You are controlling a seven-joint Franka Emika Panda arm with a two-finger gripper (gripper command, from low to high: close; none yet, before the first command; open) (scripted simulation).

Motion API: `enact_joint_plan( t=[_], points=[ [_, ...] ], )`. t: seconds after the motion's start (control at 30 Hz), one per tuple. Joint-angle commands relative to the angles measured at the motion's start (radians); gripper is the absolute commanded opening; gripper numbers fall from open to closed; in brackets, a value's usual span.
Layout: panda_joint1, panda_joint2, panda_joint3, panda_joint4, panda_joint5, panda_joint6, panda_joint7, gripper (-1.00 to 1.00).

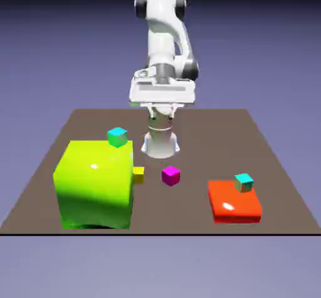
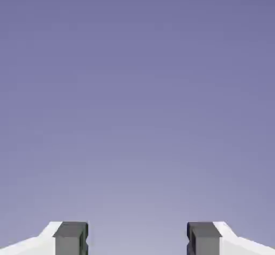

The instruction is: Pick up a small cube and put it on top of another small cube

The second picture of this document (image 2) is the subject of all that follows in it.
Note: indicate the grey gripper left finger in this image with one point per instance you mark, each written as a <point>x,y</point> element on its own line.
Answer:
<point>67,240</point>

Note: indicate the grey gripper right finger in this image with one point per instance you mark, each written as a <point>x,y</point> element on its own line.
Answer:
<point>206,240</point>

